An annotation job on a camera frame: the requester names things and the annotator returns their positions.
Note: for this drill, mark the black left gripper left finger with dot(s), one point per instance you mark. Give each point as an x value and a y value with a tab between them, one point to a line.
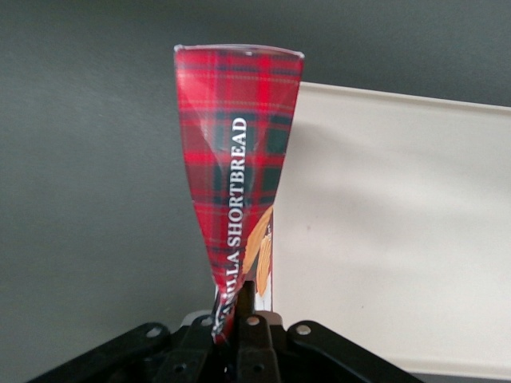
159	359

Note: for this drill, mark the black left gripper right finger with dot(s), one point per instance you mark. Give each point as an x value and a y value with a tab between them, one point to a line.
279	355

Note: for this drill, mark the red tartan cookie box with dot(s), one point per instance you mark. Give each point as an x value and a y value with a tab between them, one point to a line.
239	139

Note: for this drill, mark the cream rectangular tray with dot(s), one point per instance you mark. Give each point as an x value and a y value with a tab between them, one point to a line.
399	199

